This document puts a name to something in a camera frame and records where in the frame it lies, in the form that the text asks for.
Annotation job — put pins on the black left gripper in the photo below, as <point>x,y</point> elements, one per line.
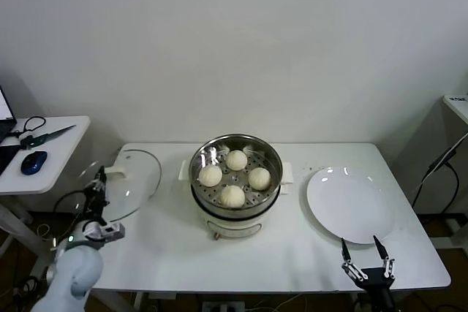
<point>96,208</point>

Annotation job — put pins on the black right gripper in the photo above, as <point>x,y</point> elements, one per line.
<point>378,286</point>

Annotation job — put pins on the round glass pot lid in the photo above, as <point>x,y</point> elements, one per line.
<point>139,180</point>

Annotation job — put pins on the white steamed baozi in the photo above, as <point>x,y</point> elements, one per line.
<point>232,196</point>
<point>259,178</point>
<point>235,159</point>
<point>209,175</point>

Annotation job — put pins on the perforated steel steamer basket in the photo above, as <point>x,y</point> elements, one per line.
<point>208,149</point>

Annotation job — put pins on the small white side table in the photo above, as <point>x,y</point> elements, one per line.
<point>55,166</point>

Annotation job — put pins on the white round plate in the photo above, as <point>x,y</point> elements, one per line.
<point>384,217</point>

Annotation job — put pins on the blue computer mouse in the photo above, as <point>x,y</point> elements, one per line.
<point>34,162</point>

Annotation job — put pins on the large white table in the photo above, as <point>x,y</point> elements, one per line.
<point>274,261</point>

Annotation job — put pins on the black laptop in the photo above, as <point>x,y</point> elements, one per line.
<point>5,155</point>

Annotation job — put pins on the cream electric cooker base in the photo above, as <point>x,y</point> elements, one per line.
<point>234,226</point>

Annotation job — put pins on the white power strip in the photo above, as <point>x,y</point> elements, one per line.
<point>223,306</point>

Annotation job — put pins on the white desk with label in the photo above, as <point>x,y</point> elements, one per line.
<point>457,105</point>

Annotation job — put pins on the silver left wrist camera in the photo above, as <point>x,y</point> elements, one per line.
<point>109,231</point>

